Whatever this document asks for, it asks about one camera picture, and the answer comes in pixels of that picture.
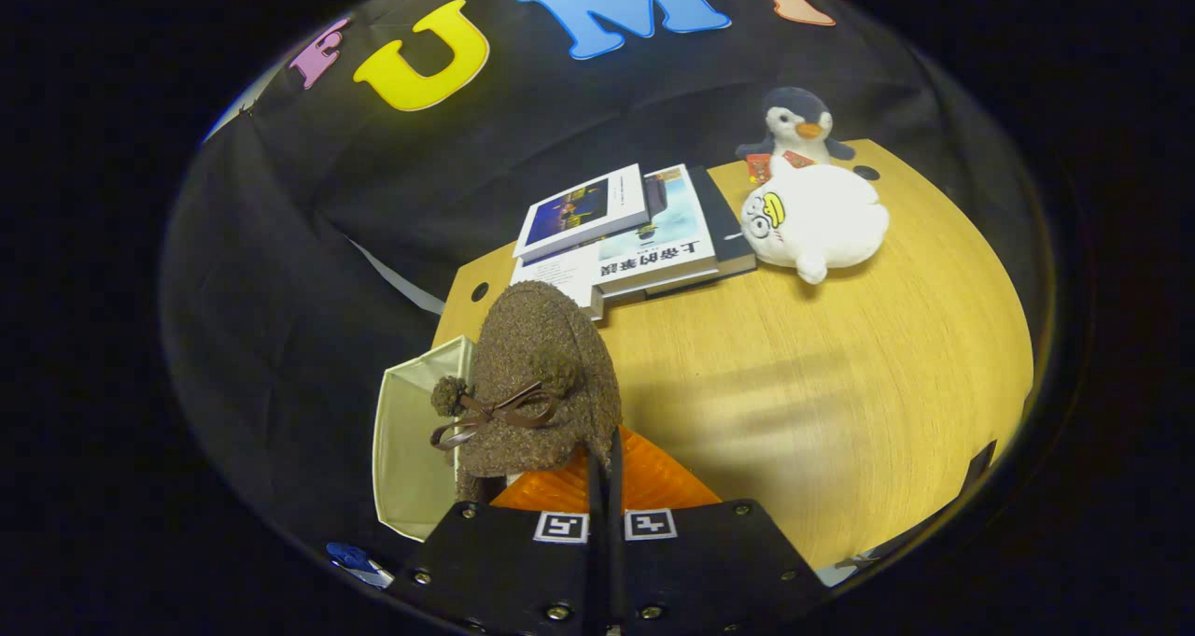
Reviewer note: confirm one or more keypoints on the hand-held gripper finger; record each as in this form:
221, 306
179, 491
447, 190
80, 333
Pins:
618, 571
595, 571

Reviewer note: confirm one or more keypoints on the cream fabric storage box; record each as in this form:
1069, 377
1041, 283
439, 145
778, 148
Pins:
415, 449

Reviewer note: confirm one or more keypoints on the brown fuzzy shoe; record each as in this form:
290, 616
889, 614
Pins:
551, 337

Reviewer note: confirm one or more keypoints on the sky blue cover book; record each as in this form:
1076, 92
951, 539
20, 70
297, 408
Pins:
663, 234

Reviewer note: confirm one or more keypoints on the white book dark photo cover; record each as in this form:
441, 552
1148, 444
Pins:
579, 211

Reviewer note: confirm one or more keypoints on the white plush toy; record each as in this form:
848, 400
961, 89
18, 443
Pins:
822, 220

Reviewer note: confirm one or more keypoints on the penguin plush toy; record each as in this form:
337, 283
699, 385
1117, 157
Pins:
798, 122

